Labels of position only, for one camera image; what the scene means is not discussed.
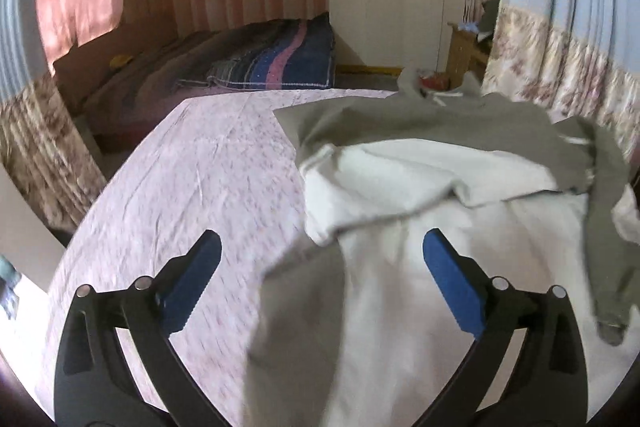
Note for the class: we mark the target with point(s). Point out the bed with brown cover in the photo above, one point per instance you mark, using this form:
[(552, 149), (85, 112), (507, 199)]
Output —
[(150, 77)]

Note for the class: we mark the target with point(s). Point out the brown floral curtain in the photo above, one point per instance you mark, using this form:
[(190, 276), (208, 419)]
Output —
[(40, 147)]

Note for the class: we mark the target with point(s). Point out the red bucket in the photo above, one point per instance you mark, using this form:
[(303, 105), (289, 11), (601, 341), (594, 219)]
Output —
[(435, 82)]

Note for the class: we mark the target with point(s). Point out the striped blue pink blanket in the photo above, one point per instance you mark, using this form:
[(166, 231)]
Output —
[(280, 52)]

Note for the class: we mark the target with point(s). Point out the yellow cushion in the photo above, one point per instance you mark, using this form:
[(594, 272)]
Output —
[(121, 61)]

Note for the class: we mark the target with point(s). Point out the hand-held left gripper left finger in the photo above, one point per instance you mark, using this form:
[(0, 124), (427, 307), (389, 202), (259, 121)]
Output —
[(192, 277)]

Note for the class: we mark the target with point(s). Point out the grey and white garment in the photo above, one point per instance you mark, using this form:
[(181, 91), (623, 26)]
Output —
[(400, 187)]

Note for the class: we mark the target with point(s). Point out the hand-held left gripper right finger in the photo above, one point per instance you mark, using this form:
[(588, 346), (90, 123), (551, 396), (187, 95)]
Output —
[(450, 277)]

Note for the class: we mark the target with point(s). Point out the wooden cabinet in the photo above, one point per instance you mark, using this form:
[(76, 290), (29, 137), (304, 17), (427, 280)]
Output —
[(462, 54)]

